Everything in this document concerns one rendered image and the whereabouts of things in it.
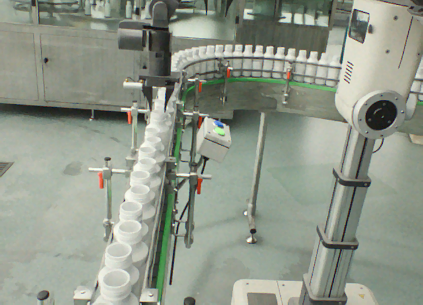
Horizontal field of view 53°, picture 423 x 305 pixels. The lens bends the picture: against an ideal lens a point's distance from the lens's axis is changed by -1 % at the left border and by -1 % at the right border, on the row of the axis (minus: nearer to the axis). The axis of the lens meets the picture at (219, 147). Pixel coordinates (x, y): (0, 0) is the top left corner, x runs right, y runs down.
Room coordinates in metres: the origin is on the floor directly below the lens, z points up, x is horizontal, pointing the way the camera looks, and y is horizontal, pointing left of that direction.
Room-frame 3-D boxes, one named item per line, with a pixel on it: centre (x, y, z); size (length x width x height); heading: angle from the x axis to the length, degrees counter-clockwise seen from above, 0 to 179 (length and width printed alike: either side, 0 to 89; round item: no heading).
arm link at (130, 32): (1.02, 0.21, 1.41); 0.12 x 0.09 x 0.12; 95
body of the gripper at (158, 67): (1.03, 0.17, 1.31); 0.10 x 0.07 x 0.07; 95
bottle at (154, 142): (0.91, 0.16, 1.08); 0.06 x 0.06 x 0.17
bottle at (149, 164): (0.79, 0.15, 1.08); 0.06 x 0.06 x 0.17
